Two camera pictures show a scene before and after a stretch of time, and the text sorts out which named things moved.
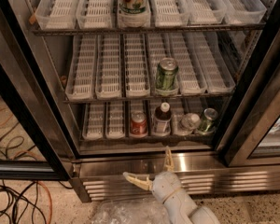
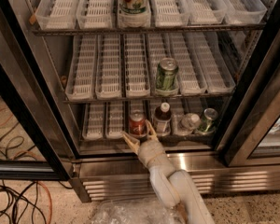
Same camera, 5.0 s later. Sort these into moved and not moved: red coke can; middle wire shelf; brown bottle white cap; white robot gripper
Moved: white robot gripper
Not moved: middle wire shelf; brown bottle white cap; red coke can
